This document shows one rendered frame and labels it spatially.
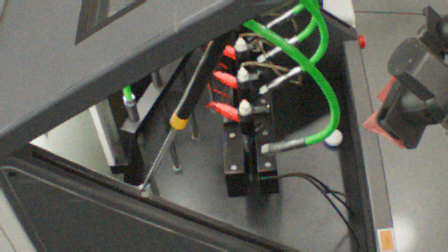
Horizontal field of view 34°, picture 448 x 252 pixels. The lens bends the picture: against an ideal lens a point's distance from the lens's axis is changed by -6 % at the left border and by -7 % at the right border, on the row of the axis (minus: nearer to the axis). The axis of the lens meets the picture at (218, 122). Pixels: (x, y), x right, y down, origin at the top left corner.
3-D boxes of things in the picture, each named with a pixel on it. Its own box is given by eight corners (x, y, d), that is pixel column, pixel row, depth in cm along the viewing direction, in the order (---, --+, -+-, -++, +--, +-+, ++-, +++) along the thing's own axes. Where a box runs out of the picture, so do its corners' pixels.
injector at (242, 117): (271, 182, 156) (265, 113, 140) (246, 184, 156) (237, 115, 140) (270, 170, 157) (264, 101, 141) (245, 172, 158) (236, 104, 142)
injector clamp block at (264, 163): (280, 212, 158) (277, 168, 146) (231, 217, 158) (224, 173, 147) (270, 88, 180) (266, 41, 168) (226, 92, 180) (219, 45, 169)
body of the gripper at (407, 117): (376, 123, 100) (410, 118, 94) (405, 63, 103) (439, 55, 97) (407, 151, 102) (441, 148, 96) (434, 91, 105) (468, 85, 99)
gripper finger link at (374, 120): (342, 125, 108) (382, 120, 99) (363, 85, 110) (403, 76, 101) (374, 153, 110) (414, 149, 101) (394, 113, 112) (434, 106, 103)
